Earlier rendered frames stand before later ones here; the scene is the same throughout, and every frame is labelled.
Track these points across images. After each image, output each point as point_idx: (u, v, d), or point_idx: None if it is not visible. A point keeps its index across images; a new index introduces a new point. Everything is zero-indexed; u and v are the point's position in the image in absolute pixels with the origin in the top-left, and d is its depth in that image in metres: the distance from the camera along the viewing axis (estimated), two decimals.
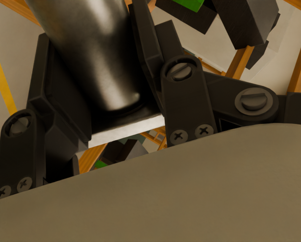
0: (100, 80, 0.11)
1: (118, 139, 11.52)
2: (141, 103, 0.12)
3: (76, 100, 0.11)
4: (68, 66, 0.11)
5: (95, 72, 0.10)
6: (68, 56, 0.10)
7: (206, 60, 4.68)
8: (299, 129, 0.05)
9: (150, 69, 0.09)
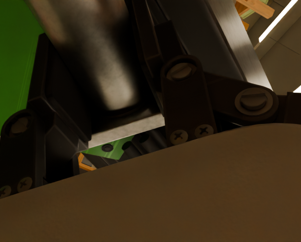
0: (100, 80, 0.11)
1: None
2: (141, 103, 0.12)
3: (76, 100, 0.11)
4: (68, 66, 0.11)
5: (95, 72, 0.10)
6: (68, 56, 0.10)
7: None
8: (299, 129, 0.05)
9: (150, 69, 0.09)
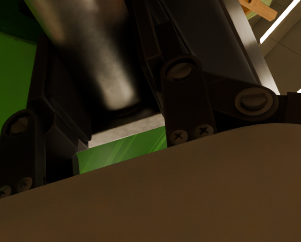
0: (100, 80, 0.11)
1: None
2: (141, 103, 0.12)
3: (76, 100, 0.11)
4: (68, 66, 0.11)
5: (95, 72, 0.10)
6: (68, 56, 0.10)
7: None
8: (299, 129, 0.05)
9: (150, 69, 0.09)
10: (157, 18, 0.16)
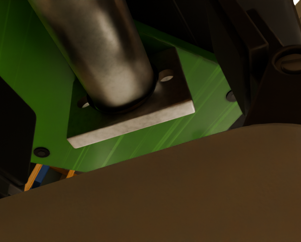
0: (101, 77, 0.11)
1: None
2: (142, 100, 0.12)
3: (10, 142, 0.11)
4: (69, 63, 0.11)
5: (96, 68, 0.10)
6: (69, 52, 0.10)
7: None
8: (299, 129, 0.05)
9: (251, 61, 0.08)
10: None
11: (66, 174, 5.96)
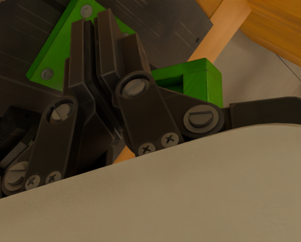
0: None
1: None
2: None
3: (110, 89, 0.11)
4: None
5: None
6: None
7: None
8: (299, 129, 0.05)
9: (107, 84, 0.09)
10: None
11: None
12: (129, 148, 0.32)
